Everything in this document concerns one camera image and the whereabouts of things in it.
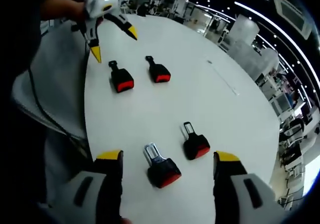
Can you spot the person's body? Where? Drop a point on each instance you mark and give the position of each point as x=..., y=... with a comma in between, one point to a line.
x=15, y=58

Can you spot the white column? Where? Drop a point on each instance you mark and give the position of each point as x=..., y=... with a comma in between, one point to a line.
x=245, y=31

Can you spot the metal seat belt tongue extender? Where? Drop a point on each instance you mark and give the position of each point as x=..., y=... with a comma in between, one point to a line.
x=163, y=172
x=196, y=145

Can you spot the black seat belt buckle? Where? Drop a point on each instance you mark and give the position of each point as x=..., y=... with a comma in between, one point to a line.
x=121, y=80
x=160, y=72

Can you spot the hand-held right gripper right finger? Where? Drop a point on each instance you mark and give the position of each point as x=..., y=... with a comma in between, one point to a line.
x=240, y=194

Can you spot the ceiling air conditioner unit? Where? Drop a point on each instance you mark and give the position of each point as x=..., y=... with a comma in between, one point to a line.
x=292, y=13

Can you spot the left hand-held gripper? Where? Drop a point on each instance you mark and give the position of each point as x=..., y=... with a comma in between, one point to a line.
x=102, y=2

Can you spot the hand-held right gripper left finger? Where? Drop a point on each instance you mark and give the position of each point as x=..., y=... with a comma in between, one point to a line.
x=90, y=191

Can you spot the person's left forearm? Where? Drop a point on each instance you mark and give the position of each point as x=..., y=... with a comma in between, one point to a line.
x=65, y=7

